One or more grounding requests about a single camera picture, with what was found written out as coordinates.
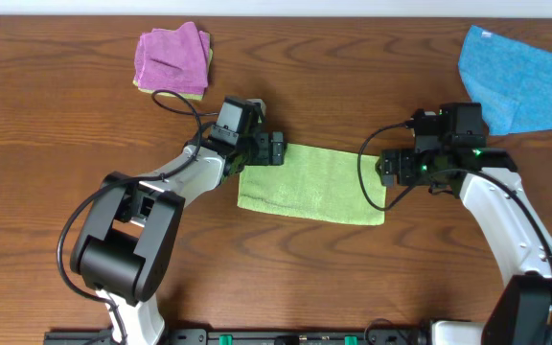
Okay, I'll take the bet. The folded purple cloth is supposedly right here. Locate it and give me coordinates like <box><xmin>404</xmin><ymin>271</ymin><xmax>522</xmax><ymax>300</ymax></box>
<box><xmin>133</xmin><ymin>22</ymin><xmax>213</xmax><ymax>101</ymax></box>

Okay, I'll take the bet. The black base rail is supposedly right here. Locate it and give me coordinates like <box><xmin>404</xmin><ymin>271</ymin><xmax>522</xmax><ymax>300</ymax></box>
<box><xmin>41</xmin><ymin>325</ymin><xmax>433</xmax><ymax>345</ymax></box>

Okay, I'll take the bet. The blue cloth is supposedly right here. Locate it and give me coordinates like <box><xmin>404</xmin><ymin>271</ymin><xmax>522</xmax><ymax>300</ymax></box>
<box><xmin>458</xmin><ymin>26</ymin><xmax>552</xmax><ymax>136</ymax></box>

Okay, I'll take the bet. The left black cable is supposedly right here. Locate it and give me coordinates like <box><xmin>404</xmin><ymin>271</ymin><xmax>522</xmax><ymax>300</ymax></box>
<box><xmin>56</xmin><ymin>89</ymin><xmax>267</xmax><ymax>345</ymax></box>

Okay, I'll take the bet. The green microfibre cloth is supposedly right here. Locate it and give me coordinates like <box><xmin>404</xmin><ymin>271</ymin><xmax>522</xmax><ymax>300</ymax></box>
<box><xmin>238</xmin><ymin>144</ymin><xmax>386</xmax><ymax>226</ymax></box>

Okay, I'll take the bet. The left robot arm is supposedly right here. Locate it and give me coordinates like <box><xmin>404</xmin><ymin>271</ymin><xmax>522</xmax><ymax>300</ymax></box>
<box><xmin>70</xmin><ymin>127</ymin><xmax>286</xmax><ymax>344</ymax></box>

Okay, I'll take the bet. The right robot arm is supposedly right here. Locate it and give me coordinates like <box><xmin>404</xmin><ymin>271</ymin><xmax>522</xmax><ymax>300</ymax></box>
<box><xmin>376</xmin><ymin>103</ymin><xmax>552</xmax><ymax>344</ymax></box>

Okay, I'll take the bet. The folded light green cloth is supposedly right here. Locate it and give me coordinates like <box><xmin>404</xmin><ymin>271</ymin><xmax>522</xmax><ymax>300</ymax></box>
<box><xmin>132</xmin><ymin>48</ymin><xmax>214</xmax><ymax>101</ymax></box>

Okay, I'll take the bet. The black cable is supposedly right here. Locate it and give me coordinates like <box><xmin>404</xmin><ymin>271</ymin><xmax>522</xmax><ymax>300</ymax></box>
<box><xmin>356</xmin><ymin>120</ymin><xmax>552</xmax><ymax>345</ymax></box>
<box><xmin>56</xmin><ymin>89</ymin><xmax>267</xmax><ymax>345</ymax></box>

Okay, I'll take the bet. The right black cable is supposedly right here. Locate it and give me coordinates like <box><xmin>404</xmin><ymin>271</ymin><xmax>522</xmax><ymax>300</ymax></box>
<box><xmin>356</xmin><ymin>120</ymin><xmax>552</xmax><ymax>345</ymax></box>

